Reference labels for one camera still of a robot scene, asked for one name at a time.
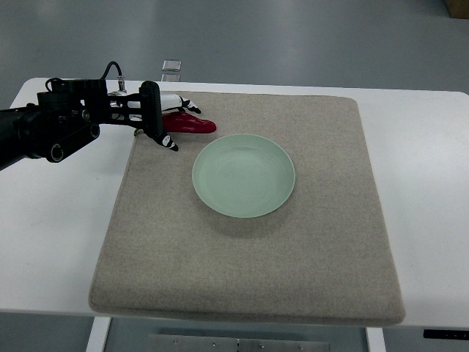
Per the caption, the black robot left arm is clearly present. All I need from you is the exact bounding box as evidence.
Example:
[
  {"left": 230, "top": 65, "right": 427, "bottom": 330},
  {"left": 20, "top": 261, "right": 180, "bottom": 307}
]
[{"left": 1, "top": 78, "right": 178, "bottom": 169}]

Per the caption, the black table control panel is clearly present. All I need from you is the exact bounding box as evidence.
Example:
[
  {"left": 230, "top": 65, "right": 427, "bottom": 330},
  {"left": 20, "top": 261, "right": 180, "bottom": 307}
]
[{"left": 423, "top": 329, "right": 469, "bottom": 340}]

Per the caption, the white table leg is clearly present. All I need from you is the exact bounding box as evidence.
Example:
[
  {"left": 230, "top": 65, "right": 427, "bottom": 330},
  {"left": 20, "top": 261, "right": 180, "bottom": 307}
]
[
  {"left": 85, "top": 317, "right": 111, "bottom": 352},
  {"left": 366, "top": 327, "right": 386, "bottom": 352}
]

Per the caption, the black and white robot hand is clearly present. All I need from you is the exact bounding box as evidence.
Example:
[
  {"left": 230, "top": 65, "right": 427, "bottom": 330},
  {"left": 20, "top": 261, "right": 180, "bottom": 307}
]
[{"left": 154, "top": 94, "right": 202, "bottom": 152}]

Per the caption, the white table leg right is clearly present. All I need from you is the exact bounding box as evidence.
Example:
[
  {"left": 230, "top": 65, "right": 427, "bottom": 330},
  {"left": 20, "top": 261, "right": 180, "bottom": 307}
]
[{"left": 366, "top": 327, "right": 386, "bottom": 352}]

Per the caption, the pale green plate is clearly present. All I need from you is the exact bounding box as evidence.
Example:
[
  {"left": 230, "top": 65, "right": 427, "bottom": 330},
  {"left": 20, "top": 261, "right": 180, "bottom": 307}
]
[{"left": 192, "top": 133, "right": 296, "bottom": 219}]

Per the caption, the clear floor socket cover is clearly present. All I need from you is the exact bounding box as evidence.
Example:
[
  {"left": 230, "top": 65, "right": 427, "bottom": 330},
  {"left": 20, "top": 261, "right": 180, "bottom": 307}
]
[{"left": 161, "top": 59, "right": 182, "bottom": 72}]

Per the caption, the beige felt mat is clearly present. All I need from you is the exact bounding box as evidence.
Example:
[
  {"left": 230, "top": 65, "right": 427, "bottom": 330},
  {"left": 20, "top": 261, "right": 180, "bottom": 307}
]
[{"left": 89, "top": 92, "right": 405, "bottom": 326}]

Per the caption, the cardboard box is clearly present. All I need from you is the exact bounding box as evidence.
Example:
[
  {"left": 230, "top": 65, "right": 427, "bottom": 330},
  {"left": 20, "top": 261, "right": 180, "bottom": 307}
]
[{"left": 444, "top": 0, "right": 469, "bottom": 19}]

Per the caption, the white table leg left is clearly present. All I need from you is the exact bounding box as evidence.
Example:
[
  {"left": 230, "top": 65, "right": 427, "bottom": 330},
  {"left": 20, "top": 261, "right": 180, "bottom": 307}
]
[{"left": 85, "top": 317, "right": 111, "bottom": 352}]

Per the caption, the red chili pepper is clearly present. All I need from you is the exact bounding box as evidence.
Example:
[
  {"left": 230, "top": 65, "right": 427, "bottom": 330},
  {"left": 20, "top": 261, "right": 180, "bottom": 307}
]
[{"left": 133, "top": 111, "right": 218, "bottom": 137}]

